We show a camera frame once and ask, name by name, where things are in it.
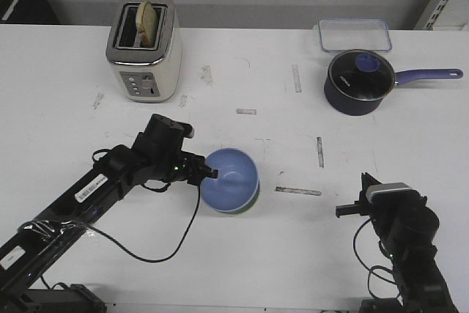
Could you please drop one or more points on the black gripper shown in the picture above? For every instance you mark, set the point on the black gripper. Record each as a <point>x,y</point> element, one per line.
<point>189,167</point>
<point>386,207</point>

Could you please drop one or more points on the blue bowl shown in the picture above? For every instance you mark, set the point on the blue bowl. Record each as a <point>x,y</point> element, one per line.
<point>234,167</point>

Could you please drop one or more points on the green bowl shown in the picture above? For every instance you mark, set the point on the green bowl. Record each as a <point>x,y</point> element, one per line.
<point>236,199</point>

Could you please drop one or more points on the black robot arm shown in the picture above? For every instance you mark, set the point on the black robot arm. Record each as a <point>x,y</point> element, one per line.
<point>406,228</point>
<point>156,154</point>

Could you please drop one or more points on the dark blue saucepan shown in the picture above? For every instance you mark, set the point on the dark blue saucepan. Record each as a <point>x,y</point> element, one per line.
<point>352,107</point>

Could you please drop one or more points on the glass pot lid blue knob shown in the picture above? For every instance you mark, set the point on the glass pot lid blue knob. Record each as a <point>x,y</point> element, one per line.
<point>361,75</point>

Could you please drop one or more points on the cream and steel toaster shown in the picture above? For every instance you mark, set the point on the cream and steel toaster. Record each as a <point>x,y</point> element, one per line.
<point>146,74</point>

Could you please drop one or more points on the clear plastic food container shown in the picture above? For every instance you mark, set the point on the clear plastic food container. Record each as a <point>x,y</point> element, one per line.
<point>342,34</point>

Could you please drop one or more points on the toast slice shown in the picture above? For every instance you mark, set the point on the toast slice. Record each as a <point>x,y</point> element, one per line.
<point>146,24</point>

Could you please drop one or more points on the black box in background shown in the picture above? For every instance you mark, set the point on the black box in background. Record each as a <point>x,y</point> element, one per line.
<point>28,12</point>

